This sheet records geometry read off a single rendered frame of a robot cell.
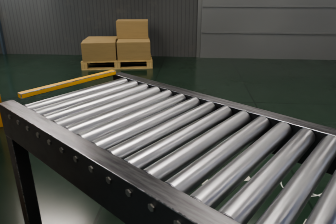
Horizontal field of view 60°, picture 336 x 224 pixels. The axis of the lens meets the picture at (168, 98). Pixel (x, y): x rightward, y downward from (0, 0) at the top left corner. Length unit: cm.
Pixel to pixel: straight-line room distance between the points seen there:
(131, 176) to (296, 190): 33
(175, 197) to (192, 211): 5
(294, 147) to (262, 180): 18
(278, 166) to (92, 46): 413
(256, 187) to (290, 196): 6
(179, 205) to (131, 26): 447
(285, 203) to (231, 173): 12
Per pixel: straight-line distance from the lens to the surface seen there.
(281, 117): 96
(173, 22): 544
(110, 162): 69
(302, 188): 66
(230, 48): 549
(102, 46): 463
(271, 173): 68
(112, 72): 135
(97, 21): 570
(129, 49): 461
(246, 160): 71
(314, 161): 75
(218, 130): 83
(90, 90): 120
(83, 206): 185
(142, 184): 61
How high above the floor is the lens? 117
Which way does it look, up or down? 20 degrees down
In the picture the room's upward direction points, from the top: straight up
